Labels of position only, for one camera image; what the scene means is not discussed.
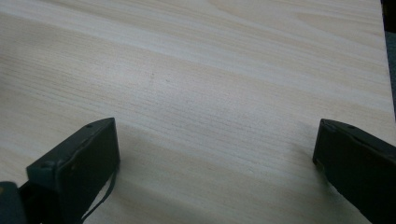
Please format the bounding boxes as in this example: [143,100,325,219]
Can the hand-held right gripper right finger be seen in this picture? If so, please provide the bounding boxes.
[312,118,396,224]

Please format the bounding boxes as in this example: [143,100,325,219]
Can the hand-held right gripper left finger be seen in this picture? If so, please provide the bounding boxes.
[19,117,121,224]

